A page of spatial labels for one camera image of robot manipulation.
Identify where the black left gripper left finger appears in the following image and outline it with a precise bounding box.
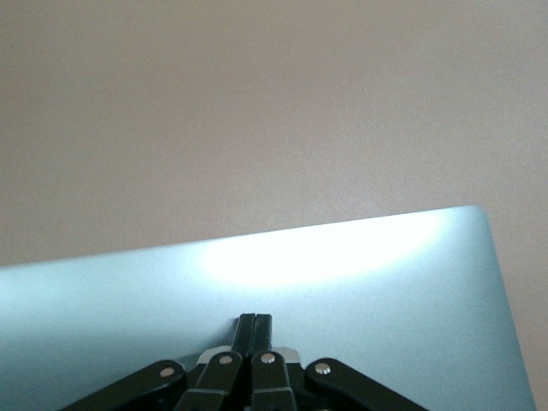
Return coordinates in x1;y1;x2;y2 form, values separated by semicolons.
59;313;257;411

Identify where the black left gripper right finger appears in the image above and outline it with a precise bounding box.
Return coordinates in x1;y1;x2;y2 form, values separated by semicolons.
255;314;429;411

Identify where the silver laptop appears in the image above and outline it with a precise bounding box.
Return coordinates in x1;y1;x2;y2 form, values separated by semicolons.
0;204;539;411

